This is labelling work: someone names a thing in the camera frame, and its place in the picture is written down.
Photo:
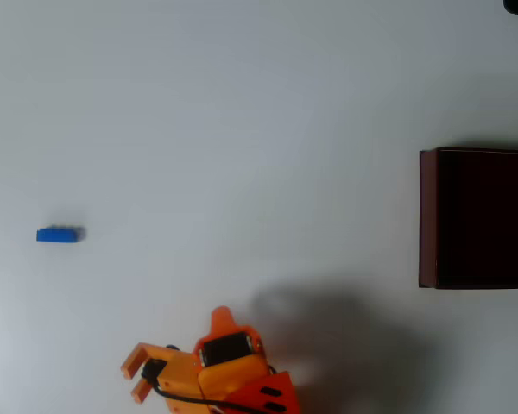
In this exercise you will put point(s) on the small black camera module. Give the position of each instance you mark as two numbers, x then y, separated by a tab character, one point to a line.
152	368

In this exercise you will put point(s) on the light orange pronged bracket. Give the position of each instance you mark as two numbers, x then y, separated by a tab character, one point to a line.
181	375

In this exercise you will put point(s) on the dark red box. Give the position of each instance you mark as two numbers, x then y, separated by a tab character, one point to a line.
479	220

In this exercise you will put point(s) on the red-orange robot arm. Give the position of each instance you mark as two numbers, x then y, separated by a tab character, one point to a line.
263	394

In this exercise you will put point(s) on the blue lego brick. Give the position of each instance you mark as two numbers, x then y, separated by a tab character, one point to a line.
58	236

